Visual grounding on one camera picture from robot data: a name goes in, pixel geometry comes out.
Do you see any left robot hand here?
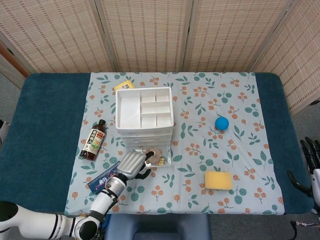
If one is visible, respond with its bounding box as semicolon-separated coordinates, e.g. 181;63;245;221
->
116;149;156;181

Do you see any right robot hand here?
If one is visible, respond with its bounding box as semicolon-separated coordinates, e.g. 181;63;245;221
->
286;136;320;198

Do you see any clear bottom drawer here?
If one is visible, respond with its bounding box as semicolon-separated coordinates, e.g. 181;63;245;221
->
124;141;174;168

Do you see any clear drawer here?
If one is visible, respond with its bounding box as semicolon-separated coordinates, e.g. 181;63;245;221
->
121;136;173;145
118;127;173;138
124;141;174;168

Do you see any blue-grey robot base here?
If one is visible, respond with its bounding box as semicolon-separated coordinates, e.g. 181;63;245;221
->
104;214;211;240

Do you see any clear middle drawer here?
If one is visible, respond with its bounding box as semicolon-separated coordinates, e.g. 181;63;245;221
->
121;136;173;145

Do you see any clear top drawer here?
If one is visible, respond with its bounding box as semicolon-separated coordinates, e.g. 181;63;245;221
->
118;127;173;138

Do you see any blue pencil box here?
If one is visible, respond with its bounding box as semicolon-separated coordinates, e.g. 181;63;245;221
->
89;161;123;195

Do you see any dark drink bottle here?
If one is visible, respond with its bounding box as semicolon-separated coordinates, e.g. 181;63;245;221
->
79;119;108;162

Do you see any floral tablecloth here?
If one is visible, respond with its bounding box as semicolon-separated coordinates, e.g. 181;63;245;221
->
64;71;286;216

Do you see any yellow packet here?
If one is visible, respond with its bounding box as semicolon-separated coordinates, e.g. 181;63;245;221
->
114;79;135;92

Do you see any yellow sponge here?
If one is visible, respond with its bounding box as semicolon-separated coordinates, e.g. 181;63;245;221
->
204;170;233;191

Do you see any teal table cover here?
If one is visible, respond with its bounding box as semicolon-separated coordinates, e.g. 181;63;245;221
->
0;72;315;215

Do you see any blue ball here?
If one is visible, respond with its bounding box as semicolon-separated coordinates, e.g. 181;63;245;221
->
214;116;230;132

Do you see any white object at table side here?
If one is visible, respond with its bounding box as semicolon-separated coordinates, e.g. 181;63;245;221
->
0;119;11;149

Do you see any woven folding screen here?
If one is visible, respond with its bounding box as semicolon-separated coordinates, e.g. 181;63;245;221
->
0;0;320;117

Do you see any white plastic drawer organizer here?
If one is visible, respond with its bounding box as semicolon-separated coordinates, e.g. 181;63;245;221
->
114;86;174;149

